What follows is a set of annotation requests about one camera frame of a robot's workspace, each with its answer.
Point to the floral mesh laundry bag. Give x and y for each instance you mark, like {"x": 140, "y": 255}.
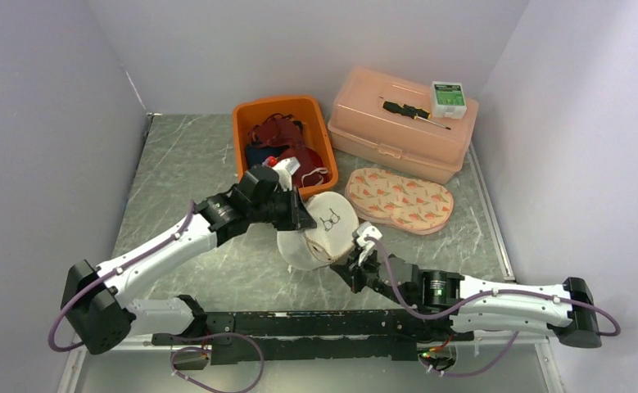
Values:
{"x": 413, "y": 205}

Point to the pink plastic storage box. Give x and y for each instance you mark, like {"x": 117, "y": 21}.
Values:
{"x": 433, "y": 149}

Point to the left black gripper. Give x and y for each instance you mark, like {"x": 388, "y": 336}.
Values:
{"x": 297, "y": 217}

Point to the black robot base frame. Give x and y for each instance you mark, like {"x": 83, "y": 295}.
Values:
{"x": 235, "y": 337}

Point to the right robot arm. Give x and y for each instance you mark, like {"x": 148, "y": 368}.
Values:
{"x": 460, "y": 303}

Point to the black yellow screwdriver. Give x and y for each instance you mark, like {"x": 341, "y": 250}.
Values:
{"x": 411, "y": 112}

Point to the orange plastic bin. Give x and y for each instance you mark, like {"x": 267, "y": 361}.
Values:
{"x": 302, "y": 108}

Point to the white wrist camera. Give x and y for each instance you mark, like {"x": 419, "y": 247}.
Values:
{"x": 285, "y": 169}
{"x": 363, "y": 239}

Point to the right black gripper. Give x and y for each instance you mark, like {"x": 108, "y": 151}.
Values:
{"x": 350, "y": 273}

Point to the navy blue bra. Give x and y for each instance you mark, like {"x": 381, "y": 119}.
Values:
{"x": 257, "y": 155}

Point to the dark red bra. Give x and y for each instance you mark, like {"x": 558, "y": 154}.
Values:
{"x": 283, "y": 131}

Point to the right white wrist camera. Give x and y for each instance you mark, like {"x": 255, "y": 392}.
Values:
{"x": 363, "y": 239}

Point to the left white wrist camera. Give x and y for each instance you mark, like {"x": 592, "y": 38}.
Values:
{"x": 285, "y": 169}

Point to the white green small box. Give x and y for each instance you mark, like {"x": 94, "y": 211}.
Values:
{"x": 448, "y": 100}

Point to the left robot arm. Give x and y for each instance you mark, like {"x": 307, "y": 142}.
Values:
{"x": 100, "y": 305}

